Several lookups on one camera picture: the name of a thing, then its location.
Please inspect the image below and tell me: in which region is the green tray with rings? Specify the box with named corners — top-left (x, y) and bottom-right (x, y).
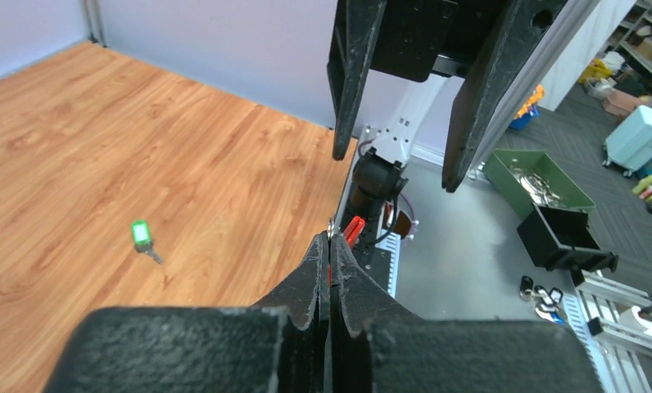
top-left (482, 149), bottom-right (595, 219)

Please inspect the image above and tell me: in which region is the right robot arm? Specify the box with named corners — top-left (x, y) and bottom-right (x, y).
top-left (327, 1), bottom-right (565, 229)

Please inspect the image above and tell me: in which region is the black plastic box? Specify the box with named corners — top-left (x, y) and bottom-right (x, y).
top-left (517, 205), bottom-right (619, 272)

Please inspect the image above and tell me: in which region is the light blue suitcase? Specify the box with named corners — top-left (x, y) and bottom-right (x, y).
top-left (601, 106), bottom-right (652, 178)

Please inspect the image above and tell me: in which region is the bunch of tagged keys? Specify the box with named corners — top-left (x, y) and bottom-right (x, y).
top-left (518, 275), bottom-right (566, 325)

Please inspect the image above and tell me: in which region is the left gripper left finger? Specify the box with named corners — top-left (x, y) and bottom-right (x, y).
top-left (44, 233), bottom-right (329, 392)

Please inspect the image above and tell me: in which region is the metal key holder red handle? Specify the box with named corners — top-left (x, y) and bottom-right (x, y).
top-left (325, 215), bottom-right (367, 288)

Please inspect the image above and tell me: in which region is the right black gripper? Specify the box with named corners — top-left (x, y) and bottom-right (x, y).
top-left (327, 0), bottom-right (566, 193)

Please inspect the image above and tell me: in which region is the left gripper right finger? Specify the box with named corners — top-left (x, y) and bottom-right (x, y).
top-left (330, 234), bottom-right (602, 392)

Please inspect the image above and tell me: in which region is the key with green tag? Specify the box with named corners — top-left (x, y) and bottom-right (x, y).
top-left (130, 219), bottom-right (164, 264)

